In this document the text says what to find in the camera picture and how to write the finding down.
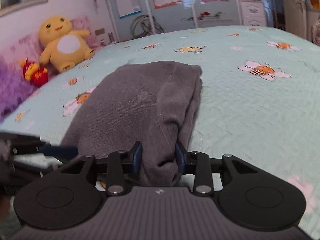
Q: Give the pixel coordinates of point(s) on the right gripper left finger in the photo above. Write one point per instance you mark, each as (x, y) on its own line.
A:
(119, 164)

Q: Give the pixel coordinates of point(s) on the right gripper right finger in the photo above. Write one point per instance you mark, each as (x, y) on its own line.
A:
(197, 164)

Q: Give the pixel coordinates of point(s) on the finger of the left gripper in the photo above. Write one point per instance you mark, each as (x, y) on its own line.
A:
(61, 153)
(20, 144)

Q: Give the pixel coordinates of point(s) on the dark grey sweater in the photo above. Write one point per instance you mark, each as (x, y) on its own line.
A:
(154, 103)

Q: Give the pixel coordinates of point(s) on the red plush toy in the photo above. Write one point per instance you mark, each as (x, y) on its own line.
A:
(34, 73)

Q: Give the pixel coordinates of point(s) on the mint green bee bedspread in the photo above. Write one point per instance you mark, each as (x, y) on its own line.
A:
(260, 98)

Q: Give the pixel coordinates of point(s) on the yellow plush toy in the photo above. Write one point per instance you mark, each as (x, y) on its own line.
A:
(64, 47)

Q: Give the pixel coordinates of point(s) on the sliding wardrobe doors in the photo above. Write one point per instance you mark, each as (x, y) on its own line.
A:
(139, 18)

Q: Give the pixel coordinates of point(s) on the white drawer cabinet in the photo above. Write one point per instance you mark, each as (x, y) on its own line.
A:
(253, 13)

